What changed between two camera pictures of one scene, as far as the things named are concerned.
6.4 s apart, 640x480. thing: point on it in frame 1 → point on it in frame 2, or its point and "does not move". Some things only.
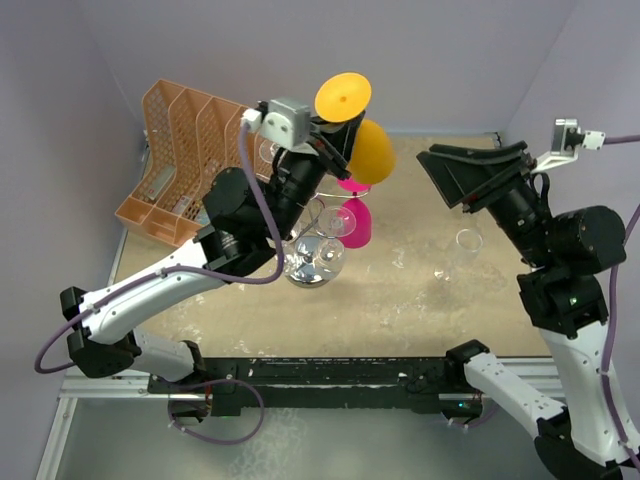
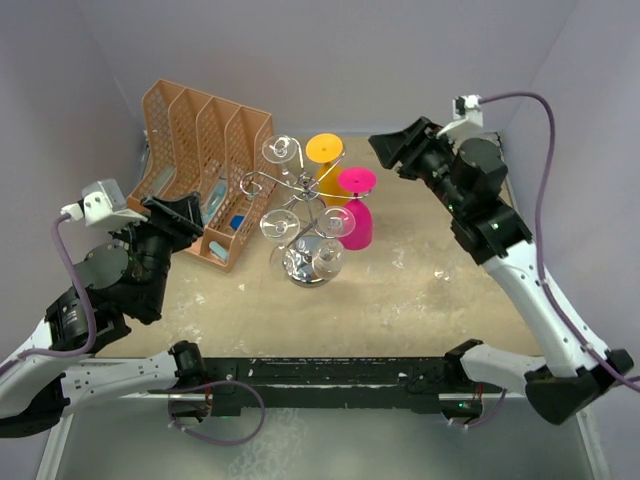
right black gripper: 454,169 → 409,143
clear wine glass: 333,223 does not move
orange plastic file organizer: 188,137 does not move
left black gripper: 333,143 → 179,219
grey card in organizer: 161,178 does not move
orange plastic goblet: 343,97 → 327,148
